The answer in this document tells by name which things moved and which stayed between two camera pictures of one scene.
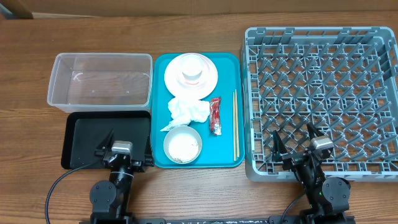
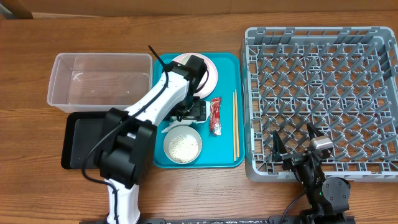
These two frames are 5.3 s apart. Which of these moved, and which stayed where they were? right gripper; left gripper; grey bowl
Moved: left gripper
Stayed: right gripper; grey bowl
